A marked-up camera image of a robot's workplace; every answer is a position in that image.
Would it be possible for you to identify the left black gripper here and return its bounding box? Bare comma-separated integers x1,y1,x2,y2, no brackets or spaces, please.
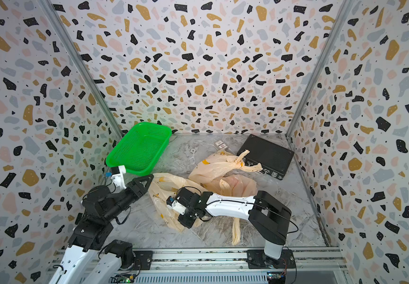
103,174,154,224

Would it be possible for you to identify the beige plastic bag with apples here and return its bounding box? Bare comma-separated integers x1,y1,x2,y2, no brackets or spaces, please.
148,173,205,232

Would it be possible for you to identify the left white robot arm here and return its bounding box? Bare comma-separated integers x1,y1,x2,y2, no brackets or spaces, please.
50,175,154,284

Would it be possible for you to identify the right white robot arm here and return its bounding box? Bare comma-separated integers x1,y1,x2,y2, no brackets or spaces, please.
166,186,291,260

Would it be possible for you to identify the green plastic mesh basket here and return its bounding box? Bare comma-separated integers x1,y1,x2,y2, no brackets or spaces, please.
106,122,172,176

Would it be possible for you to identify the small card box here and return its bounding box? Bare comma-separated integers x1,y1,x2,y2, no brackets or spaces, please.
214,140,227,149

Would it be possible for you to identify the black flat box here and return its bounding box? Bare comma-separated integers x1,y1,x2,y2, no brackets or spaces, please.
237,134,294,181

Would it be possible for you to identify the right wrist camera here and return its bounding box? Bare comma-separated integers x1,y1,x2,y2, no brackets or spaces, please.
166,195,190,215

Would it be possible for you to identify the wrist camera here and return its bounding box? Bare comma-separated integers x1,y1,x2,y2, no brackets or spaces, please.
106,165,126,190
166,195,190,215

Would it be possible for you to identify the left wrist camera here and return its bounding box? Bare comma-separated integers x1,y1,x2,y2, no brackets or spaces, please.
106,165,126,190

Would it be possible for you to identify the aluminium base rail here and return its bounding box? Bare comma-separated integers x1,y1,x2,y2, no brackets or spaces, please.
51,247,347,284

